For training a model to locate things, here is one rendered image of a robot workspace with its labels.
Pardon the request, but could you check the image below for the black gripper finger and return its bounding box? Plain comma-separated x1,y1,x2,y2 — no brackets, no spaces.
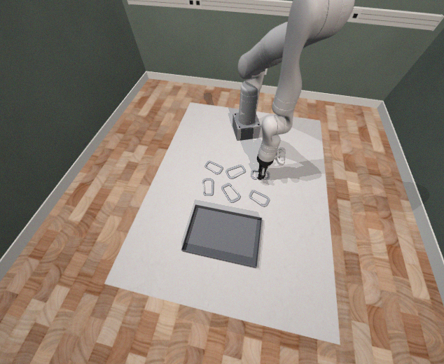
258,164,268,180

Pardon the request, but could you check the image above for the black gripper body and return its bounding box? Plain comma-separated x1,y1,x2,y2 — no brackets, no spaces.
257,156,274,170

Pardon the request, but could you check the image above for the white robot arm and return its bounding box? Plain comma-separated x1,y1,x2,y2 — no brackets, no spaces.
238,0,355,166

